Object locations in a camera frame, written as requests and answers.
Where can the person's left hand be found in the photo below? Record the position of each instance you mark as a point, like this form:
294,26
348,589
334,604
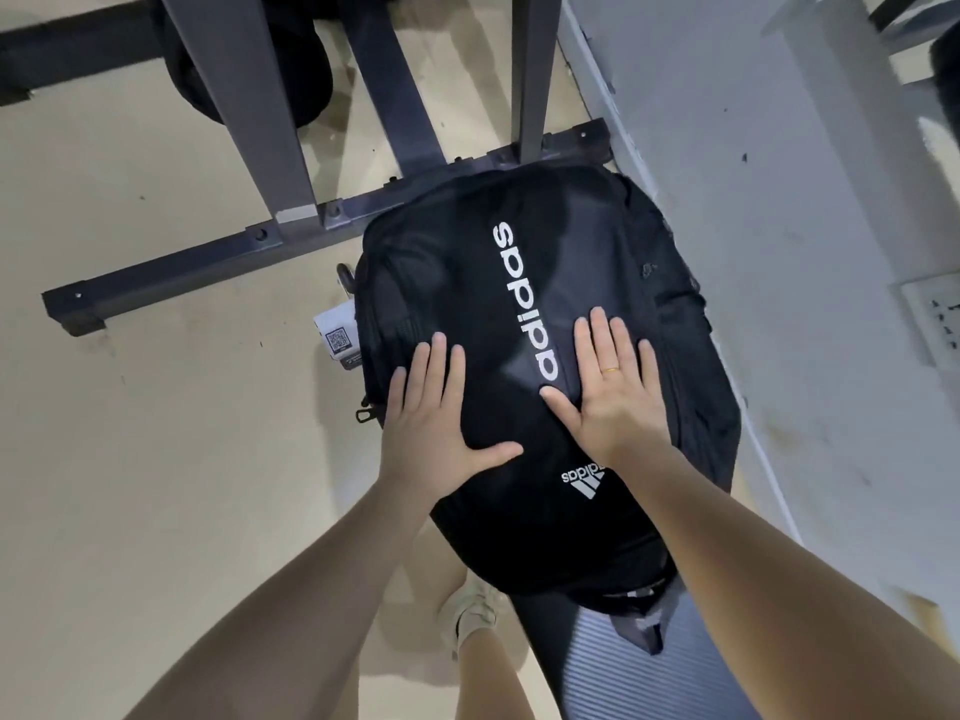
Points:
427,442

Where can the person's left thumb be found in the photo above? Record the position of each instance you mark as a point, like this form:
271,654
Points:
495,454

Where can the white furniture frame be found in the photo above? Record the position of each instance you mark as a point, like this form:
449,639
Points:
862,104

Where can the person's right little finger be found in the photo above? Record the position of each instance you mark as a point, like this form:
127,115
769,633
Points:
649,371

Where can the white paper hang tag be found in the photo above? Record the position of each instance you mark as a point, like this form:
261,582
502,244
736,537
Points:
336,337

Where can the person's right hand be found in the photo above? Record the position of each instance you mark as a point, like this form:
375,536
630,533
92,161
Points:
619,419

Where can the grey striped clothing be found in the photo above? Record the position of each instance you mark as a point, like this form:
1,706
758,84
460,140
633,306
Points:
637,667

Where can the person's right forearm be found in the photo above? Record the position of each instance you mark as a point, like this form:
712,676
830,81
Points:
765,592

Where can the person's right thumb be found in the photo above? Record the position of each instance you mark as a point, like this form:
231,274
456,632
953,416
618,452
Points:
562,412

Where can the white wall socket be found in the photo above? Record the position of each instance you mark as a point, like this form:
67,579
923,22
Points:
937,314

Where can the dark grey metal table frame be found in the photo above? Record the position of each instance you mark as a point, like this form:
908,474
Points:
225,67

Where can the person's bare leg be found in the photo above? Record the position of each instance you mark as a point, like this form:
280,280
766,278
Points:
495,682

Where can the person's right middle finger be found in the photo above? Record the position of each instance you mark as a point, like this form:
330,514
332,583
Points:
602,341

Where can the person's left forearm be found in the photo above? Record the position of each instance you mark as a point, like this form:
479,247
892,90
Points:
300,607

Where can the white shoe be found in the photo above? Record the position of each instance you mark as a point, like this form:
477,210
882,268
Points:
469,611

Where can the black bag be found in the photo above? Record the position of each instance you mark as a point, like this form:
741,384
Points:
300,74

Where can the black backpack with white print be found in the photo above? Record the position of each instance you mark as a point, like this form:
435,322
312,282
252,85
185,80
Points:
450,292

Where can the person's left little finger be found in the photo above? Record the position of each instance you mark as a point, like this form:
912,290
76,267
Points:
397,397

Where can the person's left middle finger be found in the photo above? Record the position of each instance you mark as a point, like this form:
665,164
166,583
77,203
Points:
436,374

